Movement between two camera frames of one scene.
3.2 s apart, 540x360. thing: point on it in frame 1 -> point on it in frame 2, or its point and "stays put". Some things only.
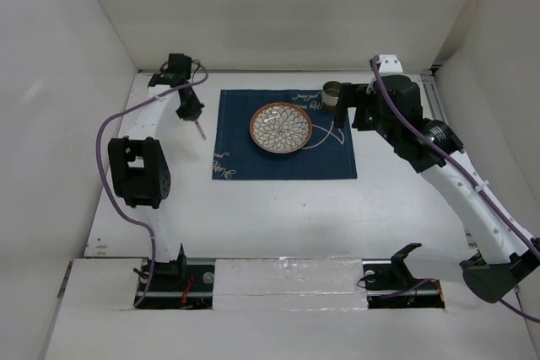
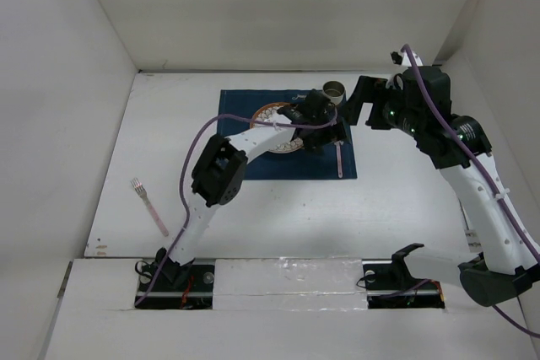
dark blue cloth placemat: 327,155 stays put
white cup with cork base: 330,94 stays put
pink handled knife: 200,129 -> 339,144
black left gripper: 194,112 -> 332,133
